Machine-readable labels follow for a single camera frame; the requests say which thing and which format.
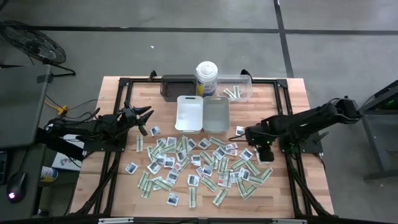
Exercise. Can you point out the grey plastic bin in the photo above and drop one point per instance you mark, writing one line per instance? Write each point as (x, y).
(216, 112)

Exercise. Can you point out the white and yellow canister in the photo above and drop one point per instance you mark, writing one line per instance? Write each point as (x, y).
(49, 174)

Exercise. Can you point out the dark metal cart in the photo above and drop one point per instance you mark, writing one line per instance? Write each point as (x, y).
(373, 109)

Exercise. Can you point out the black table clamp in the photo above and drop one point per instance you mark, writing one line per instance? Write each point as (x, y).
(245, 72)
(152, 74)

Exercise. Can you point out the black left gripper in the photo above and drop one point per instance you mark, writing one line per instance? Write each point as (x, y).
(130, 115)

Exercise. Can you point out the clear plastic container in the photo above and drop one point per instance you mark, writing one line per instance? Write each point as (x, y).
(245, 84)

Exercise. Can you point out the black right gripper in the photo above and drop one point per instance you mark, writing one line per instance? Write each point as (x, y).
(258, 135)

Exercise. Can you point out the black keyboard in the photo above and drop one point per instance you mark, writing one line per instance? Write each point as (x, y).
(2, 168)

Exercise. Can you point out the disinfectant wipes canister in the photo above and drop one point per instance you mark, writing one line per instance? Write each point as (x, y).
(206, 71)

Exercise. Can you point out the dark grey plastic tray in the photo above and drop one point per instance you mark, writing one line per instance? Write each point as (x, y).
(177, 90)

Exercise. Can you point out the white plastic bin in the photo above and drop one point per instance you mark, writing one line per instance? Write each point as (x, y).
(189, 105)

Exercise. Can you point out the grey desk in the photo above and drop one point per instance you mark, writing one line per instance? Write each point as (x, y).
(21, 102)

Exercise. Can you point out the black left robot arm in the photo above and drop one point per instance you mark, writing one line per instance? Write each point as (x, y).
(93, 127)

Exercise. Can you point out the black slanted bar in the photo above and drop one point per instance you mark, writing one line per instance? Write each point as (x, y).
(59, 144)

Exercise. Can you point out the white cardboard box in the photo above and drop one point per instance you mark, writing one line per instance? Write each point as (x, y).
(65, 161)

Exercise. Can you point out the black metal table frame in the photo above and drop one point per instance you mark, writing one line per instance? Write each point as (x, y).
(143, 80)

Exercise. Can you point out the black floor fan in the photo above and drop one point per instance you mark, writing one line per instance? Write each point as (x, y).
(34, 43)

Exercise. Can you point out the black computer mouse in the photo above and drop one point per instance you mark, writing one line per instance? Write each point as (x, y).
(16, 186)

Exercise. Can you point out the white metal bracket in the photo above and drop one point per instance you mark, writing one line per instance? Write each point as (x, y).
(115, 220)
(289, 221)

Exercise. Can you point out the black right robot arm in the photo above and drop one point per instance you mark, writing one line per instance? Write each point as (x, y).
(311, 121)

